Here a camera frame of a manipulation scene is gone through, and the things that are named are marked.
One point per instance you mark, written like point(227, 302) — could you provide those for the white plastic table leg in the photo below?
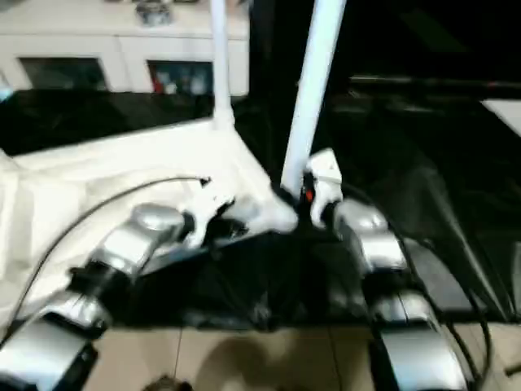
point(221, 57)
point(313, 90)

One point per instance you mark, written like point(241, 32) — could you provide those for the white plastic table top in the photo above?
point(98, 179)

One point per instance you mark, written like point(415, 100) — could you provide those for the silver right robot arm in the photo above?
point(383, 261)

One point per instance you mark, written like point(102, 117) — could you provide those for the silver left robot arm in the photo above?
point(122, 248)

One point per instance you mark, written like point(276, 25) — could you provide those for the black mat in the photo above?
point(269, 285)

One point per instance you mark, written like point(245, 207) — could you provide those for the grey robot foot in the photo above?
point(164, 384)

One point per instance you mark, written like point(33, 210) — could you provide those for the white flat board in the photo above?
point(505, 114)

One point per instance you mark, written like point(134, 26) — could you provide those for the grey object on cabinet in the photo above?
point(153, 11)

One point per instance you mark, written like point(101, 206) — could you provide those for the white cabinet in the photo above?
point(89, 41)

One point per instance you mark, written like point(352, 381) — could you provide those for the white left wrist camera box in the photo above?
point(213, 204)

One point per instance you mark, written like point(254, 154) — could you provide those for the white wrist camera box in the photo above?
point(324, 175)
point(213, 204)

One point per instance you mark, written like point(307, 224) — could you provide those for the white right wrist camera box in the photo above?
point(324, 175)

